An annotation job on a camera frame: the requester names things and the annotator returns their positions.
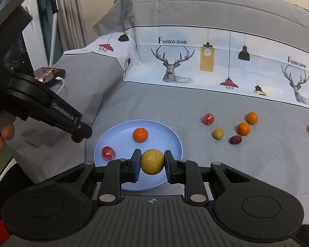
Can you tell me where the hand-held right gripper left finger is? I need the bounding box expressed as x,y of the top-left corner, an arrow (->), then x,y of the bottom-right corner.
51,148 -> 143,206

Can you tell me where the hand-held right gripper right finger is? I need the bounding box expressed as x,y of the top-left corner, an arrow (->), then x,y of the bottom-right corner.
164,149 -> 251,205

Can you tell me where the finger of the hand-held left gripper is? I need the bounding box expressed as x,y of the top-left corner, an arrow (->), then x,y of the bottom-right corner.
28,95 -> 94,141

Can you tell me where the red plastic-wrapped fruit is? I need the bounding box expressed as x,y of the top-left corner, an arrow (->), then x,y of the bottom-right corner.
202,113 -> 215,125
101,146 -> 116,161

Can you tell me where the light blue plate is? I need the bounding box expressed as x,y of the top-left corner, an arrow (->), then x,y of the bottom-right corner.
93,120 -> 183,191

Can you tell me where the grey printed pillow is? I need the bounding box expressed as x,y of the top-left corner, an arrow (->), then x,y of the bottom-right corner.
13,29 -> 136,184

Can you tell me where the smartphone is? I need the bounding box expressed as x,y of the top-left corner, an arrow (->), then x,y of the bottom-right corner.
33,67 -> 66,83

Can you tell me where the teal curtain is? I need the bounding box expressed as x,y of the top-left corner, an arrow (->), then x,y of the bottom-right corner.
37,0 -> 54,66

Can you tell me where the grey deer-print duvet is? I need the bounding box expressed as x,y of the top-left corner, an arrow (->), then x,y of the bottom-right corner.
84,0 -> 309,227

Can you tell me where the grey curtain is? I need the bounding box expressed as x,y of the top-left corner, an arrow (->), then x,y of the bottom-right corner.
55,0 -> 89,51

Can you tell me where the white charging cable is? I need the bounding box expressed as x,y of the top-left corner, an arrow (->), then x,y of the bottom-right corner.
48,77 -> 65,94

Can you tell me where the black white braided cord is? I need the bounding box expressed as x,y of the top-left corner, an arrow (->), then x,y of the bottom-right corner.
48,0 -> 60,67

